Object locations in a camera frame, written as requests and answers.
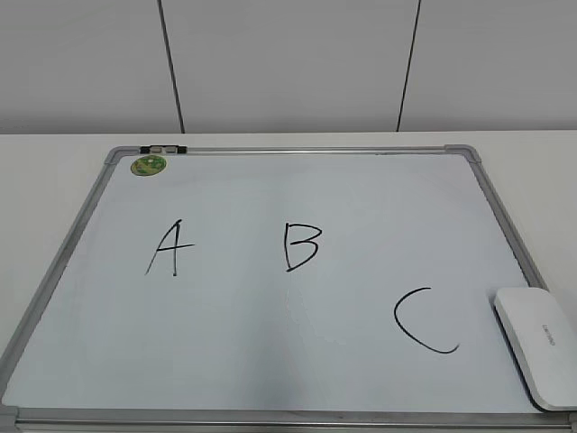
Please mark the round green magnet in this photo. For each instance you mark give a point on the round green magnet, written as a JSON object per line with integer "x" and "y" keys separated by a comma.
{"x": 148, "y": 165}

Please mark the white board with metal frame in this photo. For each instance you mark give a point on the white board with metal frame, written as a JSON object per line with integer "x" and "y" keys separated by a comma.
{"x": 279, "y": 289}

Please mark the white rectangular board eraser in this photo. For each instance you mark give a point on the white rectangular board eraser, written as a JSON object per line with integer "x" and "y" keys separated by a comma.
{"x": 543, "y": 342}

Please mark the black silver marker clip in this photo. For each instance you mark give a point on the black silver marker clip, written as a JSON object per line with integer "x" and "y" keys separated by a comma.
{"x": 164, "y": 149}

